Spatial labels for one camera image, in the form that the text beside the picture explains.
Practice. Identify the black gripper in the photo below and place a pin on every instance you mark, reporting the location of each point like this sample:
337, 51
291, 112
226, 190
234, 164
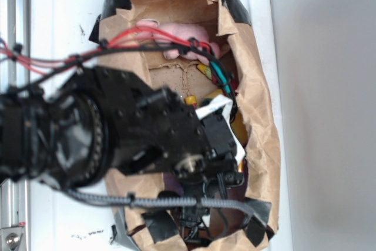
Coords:
212, 174

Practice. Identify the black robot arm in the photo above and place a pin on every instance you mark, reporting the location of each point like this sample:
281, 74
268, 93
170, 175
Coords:
102, 119

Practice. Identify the yellow green sponge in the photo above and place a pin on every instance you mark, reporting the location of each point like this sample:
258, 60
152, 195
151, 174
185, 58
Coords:
237, 125

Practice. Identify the pink plush bunny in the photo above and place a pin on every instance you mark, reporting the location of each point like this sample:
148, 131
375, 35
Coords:
183, 31

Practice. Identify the brown paper bag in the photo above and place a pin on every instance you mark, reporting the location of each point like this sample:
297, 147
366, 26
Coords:
228, 18

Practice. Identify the white plastic tray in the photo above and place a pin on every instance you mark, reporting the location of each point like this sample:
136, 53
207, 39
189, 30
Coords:
60, 28

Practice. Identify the multicolour rope toy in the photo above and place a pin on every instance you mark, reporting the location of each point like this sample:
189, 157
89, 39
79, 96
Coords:
200, 86

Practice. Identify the silver lower bracket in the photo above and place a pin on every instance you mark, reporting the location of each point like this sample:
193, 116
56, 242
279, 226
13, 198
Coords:
13, 239

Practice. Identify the aluminium frame rail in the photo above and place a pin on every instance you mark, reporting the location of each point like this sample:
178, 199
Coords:
15, 22

